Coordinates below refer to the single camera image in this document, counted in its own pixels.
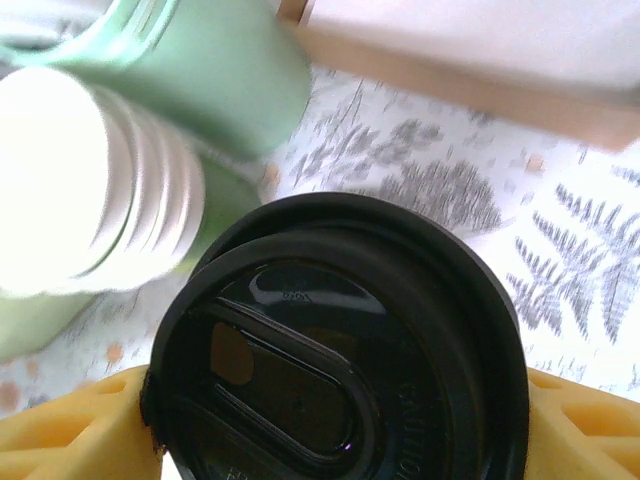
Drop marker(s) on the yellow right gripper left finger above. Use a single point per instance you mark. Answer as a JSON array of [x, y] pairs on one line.
[[65, 440]]

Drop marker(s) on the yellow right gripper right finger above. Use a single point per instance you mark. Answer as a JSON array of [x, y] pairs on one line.
[[585, 440]]

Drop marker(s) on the stack of paper cups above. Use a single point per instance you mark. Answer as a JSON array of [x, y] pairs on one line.
[[75, 175]]

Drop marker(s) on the mint green holder cup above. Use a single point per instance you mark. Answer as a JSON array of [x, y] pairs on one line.
[[225, 75]]

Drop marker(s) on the black plastic cup lid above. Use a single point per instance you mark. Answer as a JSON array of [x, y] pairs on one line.
[[325, 350]]

